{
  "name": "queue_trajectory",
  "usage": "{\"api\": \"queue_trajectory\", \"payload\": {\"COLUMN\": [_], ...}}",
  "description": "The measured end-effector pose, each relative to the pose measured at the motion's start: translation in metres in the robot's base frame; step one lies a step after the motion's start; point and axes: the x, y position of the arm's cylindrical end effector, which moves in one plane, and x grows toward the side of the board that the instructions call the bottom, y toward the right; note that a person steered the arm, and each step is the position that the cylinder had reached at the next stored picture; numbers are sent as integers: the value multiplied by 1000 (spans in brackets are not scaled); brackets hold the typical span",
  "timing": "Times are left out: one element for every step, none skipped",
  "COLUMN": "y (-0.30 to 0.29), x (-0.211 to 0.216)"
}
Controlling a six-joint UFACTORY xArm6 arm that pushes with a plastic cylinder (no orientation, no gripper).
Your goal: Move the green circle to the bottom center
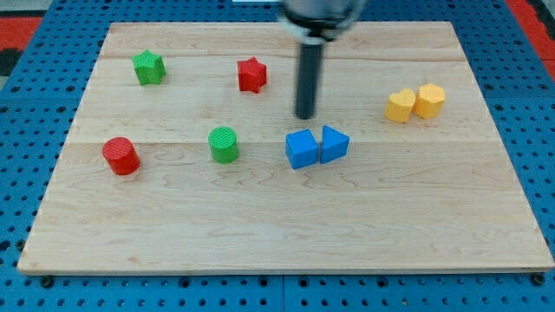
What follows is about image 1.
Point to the yellow hexagon block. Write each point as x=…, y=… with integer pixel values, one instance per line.
x=429, y=101

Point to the green star block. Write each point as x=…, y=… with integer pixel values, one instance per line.
x=149, y=67

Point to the blue triangle block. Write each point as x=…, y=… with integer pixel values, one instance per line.
x=335, y=144

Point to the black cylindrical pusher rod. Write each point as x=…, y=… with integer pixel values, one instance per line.
x=308, y=72

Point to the blue cube block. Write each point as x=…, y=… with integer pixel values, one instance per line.
x=301, y=148

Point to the green cylinder block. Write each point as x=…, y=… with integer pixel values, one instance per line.
x=223, y=142

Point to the red cylinder block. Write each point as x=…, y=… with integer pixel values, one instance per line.
x=121, y=156

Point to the red star block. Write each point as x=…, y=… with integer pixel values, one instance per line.
x=252, y=75

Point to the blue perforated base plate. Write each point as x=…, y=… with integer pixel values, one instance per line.
x=509, y=53

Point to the light wooden board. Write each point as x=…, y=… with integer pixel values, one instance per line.
x=426, y=196

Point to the yellow heart block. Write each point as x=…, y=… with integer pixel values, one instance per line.
x=400, y=105

